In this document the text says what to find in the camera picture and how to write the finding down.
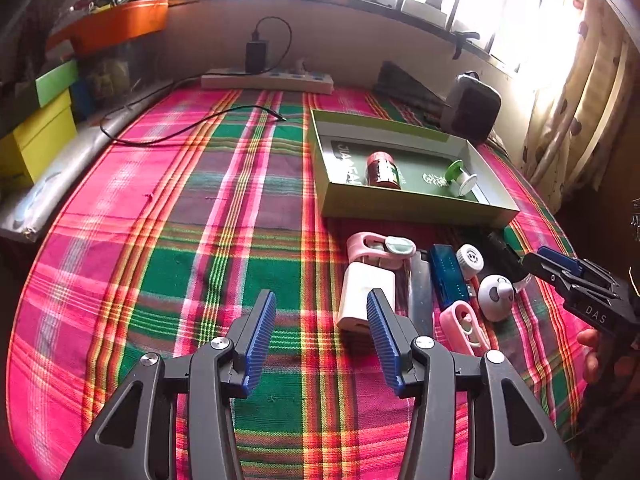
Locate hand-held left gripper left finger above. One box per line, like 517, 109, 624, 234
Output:
60, 290, 278, 480

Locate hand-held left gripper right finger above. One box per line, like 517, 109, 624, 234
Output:
366, 287, 581, 480

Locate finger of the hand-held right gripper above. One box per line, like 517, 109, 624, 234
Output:
523, 253, 621, 306
537, 246, 615, 286

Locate small black bottle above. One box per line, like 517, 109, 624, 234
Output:
482, 232, 531, 291

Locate white charger adapter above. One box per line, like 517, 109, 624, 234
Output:
336, 262, 398, 332

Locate white round gadget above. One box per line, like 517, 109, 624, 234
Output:
477, 275, 516, 322

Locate small pink clip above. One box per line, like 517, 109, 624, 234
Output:
440, 300, 492, 357

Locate green cardboard box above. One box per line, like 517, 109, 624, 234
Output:
304, 108, 522, 231

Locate person's right hand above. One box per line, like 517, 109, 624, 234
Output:
577, 327, 640, 383

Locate grey lighter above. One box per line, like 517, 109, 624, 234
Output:
407, 251, 435, 336

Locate white round cap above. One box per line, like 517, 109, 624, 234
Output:
455, 244, 485, 281

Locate blue translucent usb stick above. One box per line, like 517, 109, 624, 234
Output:
428, 244, 476, 311

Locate plaid bed sheet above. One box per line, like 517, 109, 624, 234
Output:
7, 85, 591, 480

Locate green and white spool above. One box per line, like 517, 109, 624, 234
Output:
446, 160, 478, 198

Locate patterned curtain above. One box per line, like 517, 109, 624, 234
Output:
520, 0, 631, 201

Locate red capped bottle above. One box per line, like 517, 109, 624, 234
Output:
364, 152, 404, 191

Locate black speaker box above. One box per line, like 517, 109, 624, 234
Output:
440, 71, 502, 146

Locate white power strip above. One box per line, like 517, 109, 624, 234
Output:
201, 70, 334, 94

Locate silver padded bag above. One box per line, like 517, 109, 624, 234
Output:
0, 85, 176, 241

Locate black charger adapter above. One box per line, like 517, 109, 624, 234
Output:
245, 40, 269, 75

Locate yellow box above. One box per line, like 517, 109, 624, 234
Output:
0, 92, 78, 188

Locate blue box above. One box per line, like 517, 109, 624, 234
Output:
70, 77, 96, 121

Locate clear storage container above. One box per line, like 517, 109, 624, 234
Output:
82, 40, 151, 106

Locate green lidded box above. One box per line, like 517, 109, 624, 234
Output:
35, 60, 81, 108

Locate orange plastic tray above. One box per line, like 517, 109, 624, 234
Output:
47, 0, 169, 56

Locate black loose cable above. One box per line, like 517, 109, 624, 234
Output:
100, 89, 288, 145

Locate black window handle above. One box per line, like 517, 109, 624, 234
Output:
452, 30, 481, 61

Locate black charger cable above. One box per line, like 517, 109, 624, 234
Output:
252, 16, 293, 73

